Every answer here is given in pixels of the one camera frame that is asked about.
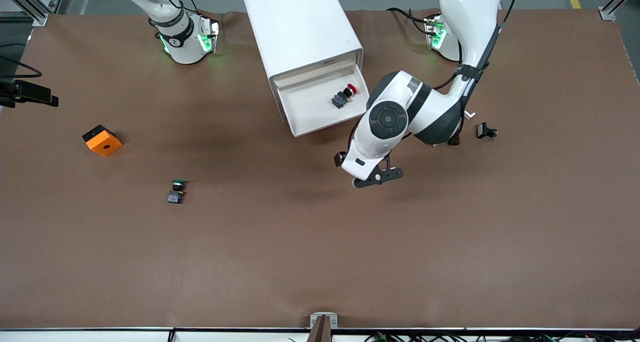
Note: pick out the brown table cover mat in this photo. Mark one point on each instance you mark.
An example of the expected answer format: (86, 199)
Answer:
(320, 242)

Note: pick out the dark brown small component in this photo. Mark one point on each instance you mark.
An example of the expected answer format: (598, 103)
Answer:
(454, 142)

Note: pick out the white drawer cabinet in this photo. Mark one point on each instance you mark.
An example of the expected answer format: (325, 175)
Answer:
(295, 27)

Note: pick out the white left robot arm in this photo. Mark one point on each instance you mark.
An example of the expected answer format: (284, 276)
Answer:
(400, 117)

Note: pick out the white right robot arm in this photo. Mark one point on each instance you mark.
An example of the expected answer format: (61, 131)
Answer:
(182, 52)

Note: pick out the aluminium profile frame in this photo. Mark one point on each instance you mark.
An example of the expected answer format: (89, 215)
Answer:
(30, 2)
(617, 0)

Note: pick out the grey metal edge bracket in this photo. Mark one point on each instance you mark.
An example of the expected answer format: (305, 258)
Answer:
(314, 322)

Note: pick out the red push button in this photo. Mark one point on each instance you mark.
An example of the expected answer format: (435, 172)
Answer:
(342, 98)

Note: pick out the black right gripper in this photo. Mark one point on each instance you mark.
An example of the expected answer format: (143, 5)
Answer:
(7, 89)

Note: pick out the small black component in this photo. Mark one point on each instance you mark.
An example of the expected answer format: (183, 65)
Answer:
(484, 130)

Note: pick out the orange box with black base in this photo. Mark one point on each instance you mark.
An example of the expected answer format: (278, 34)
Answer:
(103, 142)

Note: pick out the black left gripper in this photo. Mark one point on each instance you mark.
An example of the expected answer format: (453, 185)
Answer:
(341, 158)

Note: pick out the green push button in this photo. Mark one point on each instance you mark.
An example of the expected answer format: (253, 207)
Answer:
(176, 192)

